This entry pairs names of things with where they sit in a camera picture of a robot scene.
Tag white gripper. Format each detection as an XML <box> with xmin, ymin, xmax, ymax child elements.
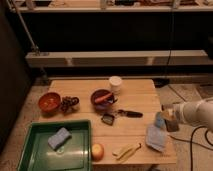
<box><xmin>162</xmin><ymin>104</ymin><xmax>183</xmax><ymax>124</ymax></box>

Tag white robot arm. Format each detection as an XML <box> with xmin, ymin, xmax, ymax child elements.
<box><xmin>161</xmin><ymin>98</ymin><xmax>213</xmax><ymax>132</ymax></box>

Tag white plastic cup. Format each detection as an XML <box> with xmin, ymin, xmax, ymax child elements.
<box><xmin>109</xmin><ymin>76</ymin><xmax>122</xmax><ymax>94</ymax></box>

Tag blue folded cloth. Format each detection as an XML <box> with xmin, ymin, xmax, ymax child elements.
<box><xmin>145</xmin><ymin>125</ymin><xmax>167</xmax><ymax>152</ymax></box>

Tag wooden cutting board table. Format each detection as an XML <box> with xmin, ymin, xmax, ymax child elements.
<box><xmin>39</xmin><ymin>79</ymin><xmax>177</xmax><ymax>166</ymax></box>

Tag pale yellow banana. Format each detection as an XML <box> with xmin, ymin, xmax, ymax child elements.
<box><xmin>113</xmin><ymin>144</ymin><xmax>141</xmax><ymax>161</ymax></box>

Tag orange carrot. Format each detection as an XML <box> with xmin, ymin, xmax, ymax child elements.
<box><xmin>94</xmin><ymin>93</ymin><xmax>113</xmax><ymax>104</ymax></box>

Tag dark bowl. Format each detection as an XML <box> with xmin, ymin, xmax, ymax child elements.
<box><xmin>90</xmin><ymin>89</ymin><xmax>117</xmax><ymax>109</ymax></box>

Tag yellow red apple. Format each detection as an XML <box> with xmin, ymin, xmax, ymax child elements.
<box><xmin>92</xmin><ymin>143</ymin><xmax>104</xmax><ymax>161</ymax></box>

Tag dark grape bunch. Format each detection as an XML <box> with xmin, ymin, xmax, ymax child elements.
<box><xmin>60</xmin><ymin>96</ymin><xmax>80</xmax><ymax>113</ymax></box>

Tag green plastic tray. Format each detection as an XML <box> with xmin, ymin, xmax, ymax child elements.
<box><xmin>17</xmin><ymin>120</ymin><xmax>92</xmax><ymax>171</ymax></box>

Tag blue sponge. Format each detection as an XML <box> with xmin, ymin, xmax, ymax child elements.
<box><xmin>48</xmin><ymin>128</ymin><xmax>71</xmax><ymax>150</ymax></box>

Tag orange bowl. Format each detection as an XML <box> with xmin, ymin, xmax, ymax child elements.
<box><xmin>38</xmin><ymin>92</ymin><xmax>61</xmax><ymax>112</ymax></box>

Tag slanted metal pole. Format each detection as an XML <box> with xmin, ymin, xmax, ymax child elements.
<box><xmin>9</xmin><ymin>0</ymin><xmax>49</xmax><ymax>56</ymax></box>

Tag upper white shelf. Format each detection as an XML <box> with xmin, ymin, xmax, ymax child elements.
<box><xmin>6</xmin><ymin>0</ymin><xmax>213</xmax><ymax>13</ymax></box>

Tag grey metal shelf rail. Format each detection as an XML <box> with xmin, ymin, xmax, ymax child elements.
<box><xmin>26</xmin><ymin>50</ymin><xmax>213</xmax><ymax>68</ymax></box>

